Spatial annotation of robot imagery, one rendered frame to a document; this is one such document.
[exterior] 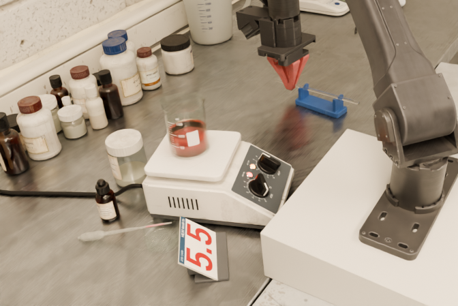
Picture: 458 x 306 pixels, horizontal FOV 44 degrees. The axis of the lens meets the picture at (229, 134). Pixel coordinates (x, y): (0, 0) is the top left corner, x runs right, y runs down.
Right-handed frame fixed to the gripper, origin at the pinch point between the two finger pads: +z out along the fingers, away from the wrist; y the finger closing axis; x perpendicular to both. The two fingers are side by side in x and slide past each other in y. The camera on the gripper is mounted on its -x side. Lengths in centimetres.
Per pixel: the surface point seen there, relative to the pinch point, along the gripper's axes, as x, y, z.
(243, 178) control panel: 16.7, 31.0, -3.0
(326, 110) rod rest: 9.8, 1.6, 2.1
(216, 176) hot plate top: 16.1, 35.4, -5.7
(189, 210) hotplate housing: 12.3, 38.3, 0.1
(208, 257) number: 20.0, 42.3, 1.8
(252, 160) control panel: 14.7, 26.8, -2.9
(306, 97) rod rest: 3.6, -0.2, 1.9
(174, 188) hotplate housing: 10.8, 39.0, -3.7
